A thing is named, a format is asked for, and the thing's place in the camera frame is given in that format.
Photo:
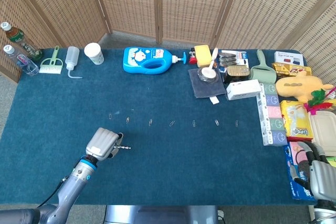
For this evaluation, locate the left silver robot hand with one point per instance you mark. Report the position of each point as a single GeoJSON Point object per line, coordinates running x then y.
{"type": "Point", "coordinates": [102, 144]}

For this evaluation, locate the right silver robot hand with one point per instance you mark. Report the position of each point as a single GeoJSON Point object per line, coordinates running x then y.
{"type": "Point", "coordinates": [324, 179]}

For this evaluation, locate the beaded magnetic metal stick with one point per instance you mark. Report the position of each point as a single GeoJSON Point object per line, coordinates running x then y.
{"type": "Point", "coordinates": [124, 147]}

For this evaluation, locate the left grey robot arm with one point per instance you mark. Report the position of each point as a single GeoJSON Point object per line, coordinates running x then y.
{"type": "Point", "coordinates": [71, 190]}

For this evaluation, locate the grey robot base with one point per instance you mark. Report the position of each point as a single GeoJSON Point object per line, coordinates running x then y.
{"type": "Point", "coordinates": [162, 214]}

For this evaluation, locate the green hand brush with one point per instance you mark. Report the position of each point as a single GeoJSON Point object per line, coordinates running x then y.
{"type": "Point", "coordinates": [51, 68]}

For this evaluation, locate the green packet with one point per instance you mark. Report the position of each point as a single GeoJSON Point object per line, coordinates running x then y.
{"type": "Point", "coordinates": [332, 161]}

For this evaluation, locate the blue cookie box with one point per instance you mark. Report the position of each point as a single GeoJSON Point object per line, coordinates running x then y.
{"type": "Point", "coordinates": [295, 155]}

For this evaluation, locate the beige lunch container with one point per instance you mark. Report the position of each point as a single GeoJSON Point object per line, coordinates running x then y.
{"type": "Point", "coordinates": [324, 129]}

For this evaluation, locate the yellow biscuit packet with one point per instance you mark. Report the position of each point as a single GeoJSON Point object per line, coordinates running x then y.
{"type": "Point", "coordinates": [294, 116]}

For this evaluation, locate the blue table carpet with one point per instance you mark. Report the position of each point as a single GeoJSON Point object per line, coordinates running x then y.
{"type": "Point", "coordinates": [168, 169]}

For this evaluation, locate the green red feather toy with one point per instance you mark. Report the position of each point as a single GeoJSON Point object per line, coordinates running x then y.
{"type": "Point", "coordinates": [317, 95]}

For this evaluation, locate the long pastel smiley box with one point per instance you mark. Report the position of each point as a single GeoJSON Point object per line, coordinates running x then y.
{"type": "Point", "coordinates": [273, 111]}

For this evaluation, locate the white paper cup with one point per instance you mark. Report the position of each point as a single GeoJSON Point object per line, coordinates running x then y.
{"type": "Point", "coordinates": [94, 53]}

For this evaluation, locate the blue detergent pump bottle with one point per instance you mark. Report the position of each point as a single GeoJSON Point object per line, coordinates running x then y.
{"type": "Point", "coordinates": [139, 58]}

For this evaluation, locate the white squeeze wash bottle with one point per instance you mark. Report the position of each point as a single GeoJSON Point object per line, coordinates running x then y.
{"type": "Point", "coordinates": [71, 56]}

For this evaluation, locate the yellow plush toy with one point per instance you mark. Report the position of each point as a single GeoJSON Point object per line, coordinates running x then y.
{"type": "Point", "coordinates": [296, 87]}

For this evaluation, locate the gold snack packet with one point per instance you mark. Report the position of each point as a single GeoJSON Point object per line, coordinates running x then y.
{"type": "Point", "coordinates": [288, 69]}

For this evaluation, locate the clear water bottle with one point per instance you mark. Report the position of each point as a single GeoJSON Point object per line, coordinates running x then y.
{"type": "Point", "coordinates": [22, 60]}

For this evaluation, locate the grey cleaning cloth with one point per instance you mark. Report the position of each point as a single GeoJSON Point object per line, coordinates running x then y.
{"type": "Point", "coordinates": [207, 89]}

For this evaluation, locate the white carton box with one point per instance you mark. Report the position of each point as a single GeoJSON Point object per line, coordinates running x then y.
{"type": "Point", "coordinates": [242, 89]}

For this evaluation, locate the small red capped item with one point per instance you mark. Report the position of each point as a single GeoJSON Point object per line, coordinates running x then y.
{"type": "Point", "coordinates": [192, 61]}

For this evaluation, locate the white box red blue print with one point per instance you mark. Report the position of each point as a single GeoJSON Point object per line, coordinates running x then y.
{"type": "Point", "coordinates": [288, 57]}

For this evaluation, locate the green tea bottle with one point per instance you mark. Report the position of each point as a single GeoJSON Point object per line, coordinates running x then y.
{"type": "Point", "coordinates": [19, 39]}

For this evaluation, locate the yellow sponge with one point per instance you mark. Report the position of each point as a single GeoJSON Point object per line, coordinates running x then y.
{"type": "Point", "coordinates": [202, 54]}

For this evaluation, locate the black gold meat tin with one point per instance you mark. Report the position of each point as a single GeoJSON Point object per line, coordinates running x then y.
{"type": "Point", "coordinates": [237, 72]}

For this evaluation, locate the binder clip pack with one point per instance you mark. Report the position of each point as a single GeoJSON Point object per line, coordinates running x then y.
{"type": "Point", "coordinates": [228, 58]}

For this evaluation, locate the wicker folding screen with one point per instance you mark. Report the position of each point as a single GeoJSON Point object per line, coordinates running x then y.
{"type": "Point", "coordinates": [189, 3]}

